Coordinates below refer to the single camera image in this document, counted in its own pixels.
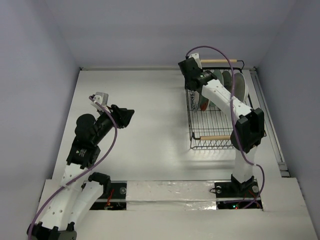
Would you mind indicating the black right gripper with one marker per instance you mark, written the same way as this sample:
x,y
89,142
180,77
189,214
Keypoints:
x,y
186,70

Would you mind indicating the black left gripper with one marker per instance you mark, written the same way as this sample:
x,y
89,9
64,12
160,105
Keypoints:
x,y
121,115

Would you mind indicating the red and teal plate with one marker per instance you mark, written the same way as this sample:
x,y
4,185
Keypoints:
x,y
203,103

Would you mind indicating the blue floral white plate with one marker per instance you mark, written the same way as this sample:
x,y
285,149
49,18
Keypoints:
x,y
194,100

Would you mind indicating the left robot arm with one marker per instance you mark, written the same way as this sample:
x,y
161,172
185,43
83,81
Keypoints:
x,y
62,213

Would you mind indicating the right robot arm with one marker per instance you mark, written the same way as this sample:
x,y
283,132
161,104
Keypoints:
x,y
248,125

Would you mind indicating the light green plate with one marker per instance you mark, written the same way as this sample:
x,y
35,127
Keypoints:
x,y
218,75

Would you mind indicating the dark green marbled plate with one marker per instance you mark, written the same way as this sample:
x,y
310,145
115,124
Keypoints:
x,y
227,80

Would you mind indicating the pale blue-grey plate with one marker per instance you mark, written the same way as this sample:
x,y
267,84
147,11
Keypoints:
x,y
241,90

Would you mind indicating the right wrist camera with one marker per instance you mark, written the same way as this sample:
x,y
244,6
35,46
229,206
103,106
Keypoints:
x,y
197,59

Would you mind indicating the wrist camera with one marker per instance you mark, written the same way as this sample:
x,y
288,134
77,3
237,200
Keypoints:
x,y
197,59
99,100

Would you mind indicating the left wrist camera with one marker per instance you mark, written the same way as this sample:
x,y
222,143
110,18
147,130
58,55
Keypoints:
x,y
99,100

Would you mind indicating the black wire dish rack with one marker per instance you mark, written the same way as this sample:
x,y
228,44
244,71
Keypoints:
x,y
209,129

